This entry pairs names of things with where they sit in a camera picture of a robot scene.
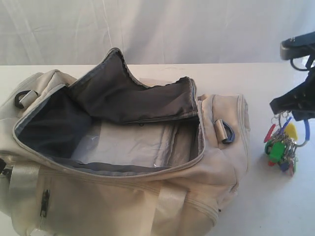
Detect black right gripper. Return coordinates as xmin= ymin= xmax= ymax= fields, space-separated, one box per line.
xmin=269 ymin=55 xmax=315 ymax=121

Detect colourful key tag bunch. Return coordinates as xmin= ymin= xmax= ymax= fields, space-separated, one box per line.
xmin=264 ymin=112 xmax=311 ymax=176

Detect cream duffel bag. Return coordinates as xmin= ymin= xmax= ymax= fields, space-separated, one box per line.
xmin=0 ymin=48 xmax=250 ymax=236

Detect white backdrop curtain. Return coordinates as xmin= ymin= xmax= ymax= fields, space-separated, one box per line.
xmin=0 ymin=0 xmax=315 ymax=65

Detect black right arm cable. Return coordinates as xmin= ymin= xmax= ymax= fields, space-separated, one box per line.
xmin=289 ymin=55 xmax=315 ymax=72

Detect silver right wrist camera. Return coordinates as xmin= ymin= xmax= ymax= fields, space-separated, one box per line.
xmin=280 ymin=31 xmax=315 ymax=60

